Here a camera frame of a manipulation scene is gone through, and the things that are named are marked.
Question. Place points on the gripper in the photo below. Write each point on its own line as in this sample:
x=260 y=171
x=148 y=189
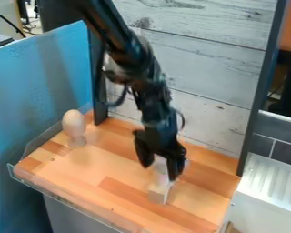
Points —
x=160 y=127

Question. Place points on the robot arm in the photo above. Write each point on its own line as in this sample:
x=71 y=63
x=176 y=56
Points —
x=123 y=45

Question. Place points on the light wooden block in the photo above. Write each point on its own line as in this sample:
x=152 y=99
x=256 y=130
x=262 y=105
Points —
x=160 y=192

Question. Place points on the rounded wooden cylinder block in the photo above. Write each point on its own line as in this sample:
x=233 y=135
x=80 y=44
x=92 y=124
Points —
x=74 y=126

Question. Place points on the dark metal post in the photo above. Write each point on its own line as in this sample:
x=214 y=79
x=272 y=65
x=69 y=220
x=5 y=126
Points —
x=98 y=103
x=262 y=91

